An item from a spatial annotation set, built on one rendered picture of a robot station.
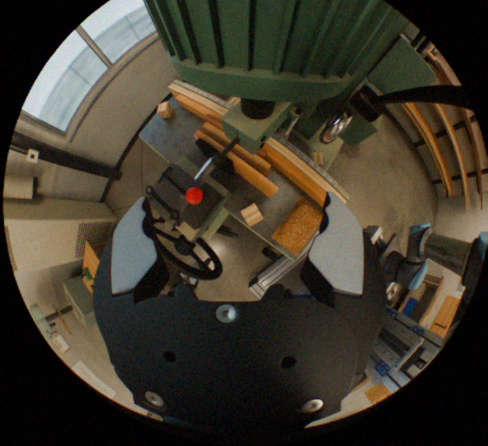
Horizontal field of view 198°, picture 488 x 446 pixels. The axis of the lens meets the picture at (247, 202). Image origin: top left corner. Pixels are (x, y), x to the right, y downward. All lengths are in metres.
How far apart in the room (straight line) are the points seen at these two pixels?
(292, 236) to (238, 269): 1.03
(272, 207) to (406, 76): 0.42
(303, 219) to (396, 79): 0.37
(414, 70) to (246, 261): 1.42
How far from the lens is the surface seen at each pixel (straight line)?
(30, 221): 1.37
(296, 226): 0.38
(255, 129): 0.25
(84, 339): 2.95
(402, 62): 0.31
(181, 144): 0.46
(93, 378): 2.81
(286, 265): 1.16
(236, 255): 1.34
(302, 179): 0.38
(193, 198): 0.28
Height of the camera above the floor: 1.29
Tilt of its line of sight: 87 degrees down
